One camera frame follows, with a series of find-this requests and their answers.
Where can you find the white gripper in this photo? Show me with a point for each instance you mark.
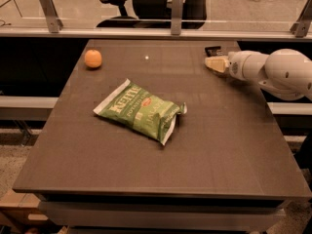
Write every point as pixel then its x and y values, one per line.
pixel 234 65

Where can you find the black rxbar chocolate bar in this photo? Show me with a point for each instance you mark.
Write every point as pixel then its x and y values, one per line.
pixel 213 51

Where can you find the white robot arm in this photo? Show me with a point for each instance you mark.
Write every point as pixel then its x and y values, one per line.
pixel 285 74

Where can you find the green jalapeno chip bag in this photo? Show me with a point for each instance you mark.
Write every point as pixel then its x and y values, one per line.
pixel 141 111

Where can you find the black office chair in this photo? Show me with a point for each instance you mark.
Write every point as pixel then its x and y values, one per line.
pixel 156 14

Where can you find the orange fruit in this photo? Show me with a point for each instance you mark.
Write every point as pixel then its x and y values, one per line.
pixel 93 58

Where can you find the cardboard box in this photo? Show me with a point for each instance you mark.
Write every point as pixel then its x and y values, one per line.
pixel 18 210

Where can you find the middle metal bracket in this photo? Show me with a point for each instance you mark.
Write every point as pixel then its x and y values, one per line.
pixel 177 6

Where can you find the metal bracket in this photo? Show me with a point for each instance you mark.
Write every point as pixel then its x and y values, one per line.
pixel 301 27
pixel 177 6
pixel 53 21

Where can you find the right metal bracket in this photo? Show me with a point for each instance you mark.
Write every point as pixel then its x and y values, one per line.
pixel 301 27

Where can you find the left metal bracket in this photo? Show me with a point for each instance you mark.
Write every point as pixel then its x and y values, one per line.
pixel 53 21

